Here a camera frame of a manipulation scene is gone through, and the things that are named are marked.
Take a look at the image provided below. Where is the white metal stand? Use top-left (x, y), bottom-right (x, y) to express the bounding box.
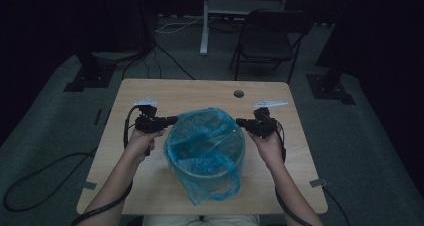
top-left (199, 0), bottom-right (291, 56)

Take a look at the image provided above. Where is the black stand base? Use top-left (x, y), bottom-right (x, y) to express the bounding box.
top-left (63, 50), bottom-right (118, 93)
top-left (305, 65), bottom-right (356, 106)

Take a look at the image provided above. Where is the blue plastic bag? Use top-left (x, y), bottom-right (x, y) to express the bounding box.
top-left (163, 107), bottom-right (247, 206)

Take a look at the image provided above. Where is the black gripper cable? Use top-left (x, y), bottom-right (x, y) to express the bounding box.
top-left (273, 119), bottom-right (351, 226)
top-left (70, 105), bottom-right (145, 226)

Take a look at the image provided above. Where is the person's right hand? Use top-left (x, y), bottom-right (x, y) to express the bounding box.
top-left (248, 131), bottom-right (285, 169)

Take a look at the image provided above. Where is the black looped cable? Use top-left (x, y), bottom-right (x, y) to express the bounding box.
top-left (2, 148), bottom-right (98, 214)

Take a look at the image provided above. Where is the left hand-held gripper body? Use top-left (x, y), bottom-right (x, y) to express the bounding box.
top-left (133, 98), bottom-right (167, 134)

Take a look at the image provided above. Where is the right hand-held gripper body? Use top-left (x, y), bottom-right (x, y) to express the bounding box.
top-left (248, 100), bottom-right (289, 140)

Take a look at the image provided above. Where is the person's left hand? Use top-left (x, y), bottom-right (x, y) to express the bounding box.
top-left (123, 128), bottom-right (166, 164)

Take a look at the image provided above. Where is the thin black cable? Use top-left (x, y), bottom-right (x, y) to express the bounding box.
top-left (121, 43), bottom-right (198, 81)

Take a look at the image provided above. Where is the black folding chair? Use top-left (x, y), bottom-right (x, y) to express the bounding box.
top-left (229, 8), bottom-right (314, 85)

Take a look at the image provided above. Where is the white cable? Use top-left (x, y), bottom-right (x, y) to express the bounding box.
top-left (154, 15), bottom-right (205, 34)

